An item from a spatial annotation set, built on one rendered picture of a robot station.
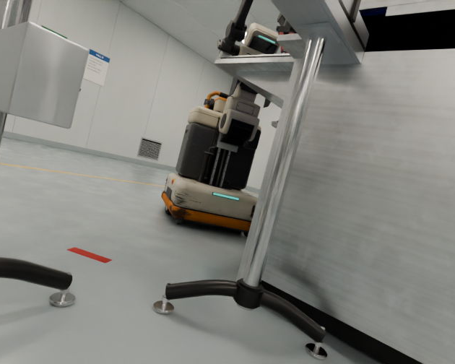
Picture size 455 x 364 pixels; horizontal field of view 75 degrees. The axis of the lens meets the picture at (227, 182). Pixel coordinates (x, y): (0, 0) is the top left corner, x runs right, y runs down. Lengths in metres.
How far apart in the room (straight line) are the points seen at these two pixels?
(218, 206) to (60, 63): 1.56
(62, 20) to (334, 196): 5.81
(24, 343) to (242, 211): 1.48
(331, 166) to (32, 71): 0.79
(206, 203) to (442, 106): 1.36
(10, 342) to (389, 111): 1.05
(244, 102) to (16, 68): 1.67
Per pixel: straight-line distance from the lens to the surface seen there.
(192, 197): 1.87
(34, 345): 0.77
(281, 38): 1.05
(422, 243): 0.92
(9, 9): 0.73
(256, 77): 1.35
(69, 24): 6.35
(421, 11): 1.09
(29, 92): 0.48
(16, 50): 0.50
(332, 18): 0.85
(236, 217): 1.99
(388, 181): 0.94
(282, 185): 0.80
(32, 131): 6.07
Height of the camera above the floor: 0.44
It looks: 3 degrees down
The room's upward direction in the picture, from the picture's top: 15 degrees clockwise
